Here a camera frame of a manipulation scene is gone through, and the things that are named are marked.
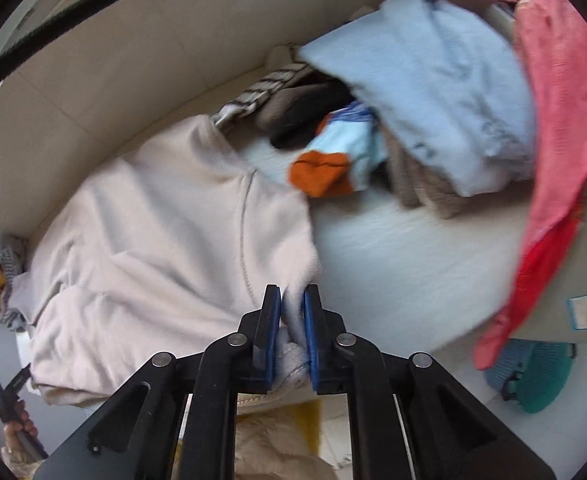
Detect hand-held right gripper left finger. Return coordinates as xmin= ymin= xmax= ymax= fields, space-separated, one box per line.
xmin=33 ymin=284 xmax=281 ymax=480

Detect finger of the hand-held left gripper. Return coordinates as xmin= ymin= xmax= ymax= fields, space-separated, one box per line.
xmin=8 ymin=364 xmax=33 ymax=396

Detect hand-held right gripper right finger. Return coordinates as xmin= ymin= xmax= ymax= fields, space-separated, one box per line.
xmin=303 ymin=284 xmax=557 ymax=480

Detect beige pants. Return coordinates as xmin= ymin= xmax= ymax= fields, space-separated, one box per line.
xmin=10 ymin=115 xmax=324 ymax=408

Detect person's left hand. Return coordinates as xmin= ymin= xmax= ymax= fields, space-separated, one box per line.
xmin=3 ymin=405 xmax=39 ymax=443

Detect yellow fleece cloth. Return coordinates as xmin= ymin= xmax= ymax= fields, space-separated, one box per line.
xmin=293 ymin=400 xmax=324 ymax=453

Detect small pile of striped clothes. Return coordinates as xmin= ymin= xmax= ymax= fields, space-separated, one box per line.
xmin=0 ymin=247 xmax=29 ymax=333

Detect beige jacket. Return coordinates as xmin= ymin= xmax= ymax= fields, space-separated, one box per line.
xmin=6 ymin=400 xmax=339 ymax=480

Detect orange and light blue sock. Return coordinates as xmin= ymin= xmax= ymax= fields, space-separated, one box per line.
xmin=288 ymin=102 xmax=389 ymax=198

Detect long brown sock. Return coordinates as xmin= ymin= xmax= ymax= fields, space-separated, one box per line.
xmin=386 ymin=130 xmax=474 ymax=218

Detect teal plastic basket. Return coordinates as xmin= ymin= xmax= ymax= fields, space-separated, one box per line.
xmin=486 ymin=339 xmax=577 ymax=413

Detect black sock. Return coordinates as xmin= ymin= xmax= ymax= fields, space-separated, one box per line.
xmin=270 ymin=80 xmax=354 ymax=151

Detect striped sock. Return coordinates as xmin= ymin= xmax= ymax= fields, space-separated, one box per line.
xmin=210 ymin=62 xmax=319 ymax=128

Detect light blue jeans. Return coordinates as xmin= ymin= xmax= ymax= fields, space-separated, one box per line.
xmin=298 ymin=0 xmax=537 ymax=198

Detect pink cloth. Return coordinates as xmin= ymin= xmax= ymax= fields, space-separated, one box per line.
xmin=473 ymin=0 xmax=587 ymax=371

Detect black braided cable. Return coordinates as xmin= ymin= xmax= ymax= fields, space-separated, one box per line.
xmin=0 ymin=0 xmax=184 ymax=91

